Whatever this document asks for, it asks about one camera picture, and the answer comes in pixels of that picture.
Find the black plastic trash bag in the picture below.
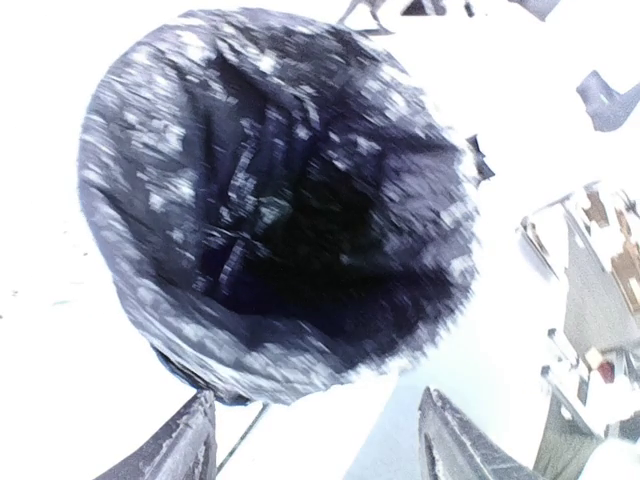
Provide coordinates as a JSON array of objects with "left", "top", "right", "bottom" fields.
[{"left": 77, "top": 8, "right": 493, "bottom": 404}]

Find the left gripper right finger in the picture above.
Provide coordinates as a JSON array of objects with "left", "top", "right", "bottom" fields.
[{"left": 418, "top": 387, "right": 535, "bottom": 480}]

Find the teal plastic trash bin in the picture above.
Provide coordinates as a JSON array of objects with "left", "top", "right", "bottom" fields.
[{"left": 151, "top": 346, "right": 252, "bottom": 406}]

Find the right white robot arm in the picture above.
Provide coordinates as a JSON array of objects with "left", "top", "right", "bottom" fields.
[{"left": 576, "top": 70, "right": 639, "bottom": 133}]

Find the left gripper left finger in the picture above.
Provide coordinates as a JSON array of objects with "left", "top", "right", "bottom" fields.
[{"left": 96, "top": 391, "right": 217, "bottom": 480}]

